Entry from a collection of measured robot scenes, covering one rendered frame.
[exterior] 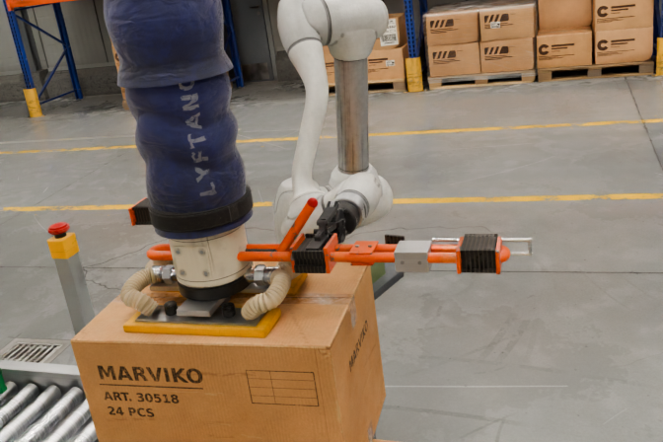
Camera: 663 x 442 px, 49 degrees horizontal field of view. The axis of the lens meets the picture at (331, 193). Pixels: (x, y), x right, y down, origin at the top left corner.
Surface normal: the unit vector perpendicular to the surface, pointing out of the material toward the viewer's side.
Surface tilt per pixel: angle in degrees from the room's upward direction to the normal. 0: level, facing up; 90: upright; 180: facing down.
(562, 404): 0
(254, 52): 90
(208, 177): 73
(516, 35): 91
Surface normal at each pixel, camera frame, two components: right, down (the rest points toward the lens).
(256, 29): -0.28, 0.36
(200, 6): 0.73, -0.16
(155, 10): 0.03, 0.06
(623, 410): -0.13, -0.93
